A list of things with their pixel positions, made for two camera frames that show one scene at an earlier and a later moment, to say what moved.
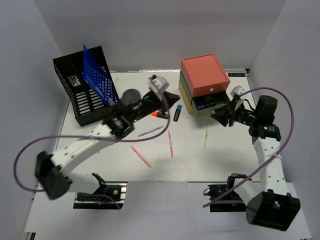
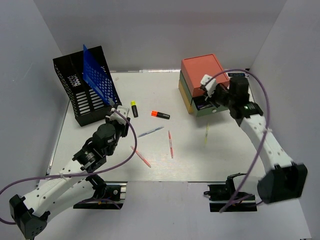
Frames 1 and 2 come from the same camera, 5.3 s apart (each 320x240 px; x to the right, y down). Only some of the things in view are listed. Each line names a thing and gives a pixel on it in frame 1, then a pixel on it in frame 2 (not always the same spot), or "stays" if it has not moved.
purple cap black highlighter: (204, 106) stays
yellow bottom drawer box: (185, 99) stays
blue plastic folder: (95, 74) stays
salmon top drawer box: (204, 75) stays
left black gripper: (170, 99) -> (124, 127)
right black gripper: (228, 112) -> (218, 87)
